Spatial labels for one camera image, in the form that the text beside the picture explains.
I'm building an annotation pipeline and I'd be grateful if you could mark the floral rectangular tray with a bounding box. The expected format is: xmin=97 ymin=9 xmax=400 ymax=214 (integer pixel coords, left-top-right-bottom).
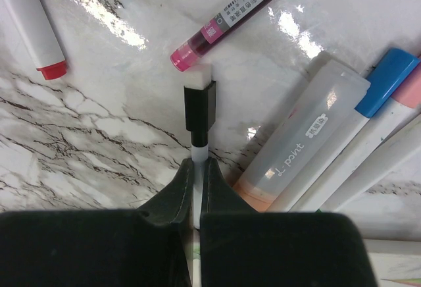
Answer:
xmin=189 ymin=227 xmax=421 ymax=287

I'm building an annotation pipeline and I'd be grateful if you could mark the red capped white marker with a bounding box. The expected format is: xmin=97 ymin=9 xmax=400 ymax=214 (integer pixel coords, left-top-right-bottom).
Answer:
xmin=3 ymin=0 xmax=67 ymax=80

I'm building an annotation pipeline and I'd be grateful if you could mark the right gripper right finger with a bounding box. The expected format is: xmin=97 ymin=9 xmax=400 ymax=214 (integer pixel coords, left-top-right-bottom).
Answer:
xmin=200 ymin=158 xmax=377 ymax=286

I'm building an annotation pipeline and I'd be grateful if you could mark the black capped white marker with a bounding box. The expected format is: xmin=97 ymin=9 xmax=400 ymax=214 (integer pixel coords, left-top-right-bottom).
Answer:
xmin=184 ymin=64 xmax=216 ymax=229

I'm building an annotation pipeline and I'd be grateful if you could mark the pink capped white marker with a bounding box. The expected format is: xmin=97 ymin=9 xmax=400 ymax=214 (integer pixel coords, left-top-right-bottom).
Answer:
xmin=309 ymin=66 xmax=420 ymax=212

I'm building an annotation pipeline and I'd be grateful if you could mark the orange highlighter clear cap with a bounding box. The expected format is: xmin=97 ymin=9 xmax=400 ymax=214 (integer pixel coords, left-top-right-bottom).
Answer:
xmin=234 ymin=59 xmax=371 ymax=212

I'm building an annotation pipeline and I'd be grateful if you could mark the maroon gel pen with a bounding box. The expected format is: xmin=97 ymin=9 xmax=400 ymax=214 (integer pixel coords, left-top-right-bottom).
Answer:
xmin=170 ymin=0 xmax=272 ymax=72

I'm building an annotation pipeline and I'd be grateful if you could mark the blue capped white marker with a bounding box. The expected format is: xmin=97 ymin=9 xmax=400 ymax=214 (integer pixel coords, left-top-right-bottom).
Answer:
xmin=268 ymin=48 xmax=420 ymax=212

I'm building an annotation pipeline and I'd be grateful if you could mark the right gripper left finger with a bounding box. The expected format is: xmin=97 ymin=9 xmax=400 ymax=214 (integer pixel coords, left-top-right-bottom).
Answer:
xmin=1 ymin=159 xmax=193 ymax=286

